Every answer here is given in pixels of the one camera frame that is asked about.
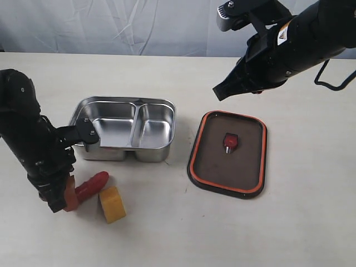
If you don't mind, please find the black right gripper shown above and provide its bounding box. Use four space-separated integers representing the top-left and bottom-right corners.
213 27 295 101

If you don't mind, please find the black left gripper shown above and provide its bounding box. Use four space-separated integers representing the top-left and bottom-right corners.
16 116 78 213

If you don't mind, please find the red sausage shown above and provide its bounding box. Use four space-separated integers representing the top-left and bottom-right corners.
75 171 109 204

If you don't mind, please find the yellow cheese wedge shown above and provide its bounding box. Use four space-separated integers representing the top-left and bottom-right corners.
99 186 126 224

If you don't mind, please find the lunch box lid orange seal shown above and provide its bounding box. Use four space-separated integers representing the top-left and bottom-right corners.
186 110 268 199

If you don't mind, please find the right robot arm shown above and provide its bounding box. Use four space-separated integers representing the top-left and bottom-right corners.
213 1 355 101

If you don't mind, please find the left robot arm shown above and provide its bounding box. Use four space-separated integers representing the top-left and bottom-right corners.
1 69 79 212

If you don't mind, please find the steel two-compartment lunch box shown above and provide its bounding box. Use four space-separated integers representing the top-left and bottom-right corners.
69 96 176 162

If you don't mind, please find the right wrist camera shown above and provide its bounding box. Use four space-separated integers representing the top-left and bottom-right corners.
216 0 291 34

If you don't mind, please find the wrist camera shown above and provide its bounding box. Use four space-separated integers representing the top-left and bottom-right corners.
216 0 291 34
56 117 100 150

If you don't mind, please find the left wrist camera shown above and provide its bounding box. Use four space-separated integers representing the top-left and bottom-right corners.
56 117 100 150

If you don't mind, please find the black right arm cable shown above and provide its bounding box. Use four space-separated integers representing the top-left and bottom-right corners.
313 60 356 91

